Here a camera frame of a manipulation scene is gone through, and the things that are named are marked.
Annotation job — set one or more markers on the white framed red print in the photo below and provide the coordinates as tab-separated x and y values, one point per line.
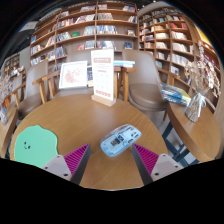
73	75

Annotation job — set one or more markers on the dark blue book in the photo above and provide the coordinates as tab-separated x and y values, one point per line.
90	76

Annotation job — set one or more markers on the green blob-shaped mouse pad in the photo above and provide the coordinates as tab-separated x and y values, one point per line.
35	146

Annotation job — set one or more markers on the small distant bookshelf unit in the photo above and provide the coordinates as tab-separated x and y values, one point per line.
11	63

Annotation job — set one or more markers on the glass vase with dried flowers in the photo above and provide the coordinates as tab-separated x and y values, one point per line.
195	108

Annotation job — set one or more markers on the round wooden side table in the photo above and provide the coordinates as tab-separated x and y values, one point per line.
196	136
6	130

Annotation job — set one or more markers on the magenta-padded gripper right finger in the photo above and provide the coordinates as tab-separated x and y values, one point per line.
163	165

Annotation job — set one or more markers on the teal book stack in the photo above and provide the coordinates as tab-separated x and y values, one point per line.
124	63

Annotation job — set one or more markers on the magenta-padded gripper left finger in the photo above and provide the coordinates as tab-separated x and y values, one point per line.
60	165

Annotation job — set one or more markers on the stack of colourful books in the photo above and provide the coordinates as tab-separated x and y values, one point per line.
175	95

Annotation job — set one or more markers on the transparent blue computer mouse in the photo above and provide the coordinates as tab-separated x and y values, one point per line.
118	141

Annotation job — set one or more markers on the white sign on wooden base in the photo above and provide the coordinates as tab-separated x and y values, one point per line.
102	73

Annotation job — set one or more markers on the angled wooden bookshelf unit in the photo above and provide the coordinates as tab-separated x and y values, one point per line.
173	36

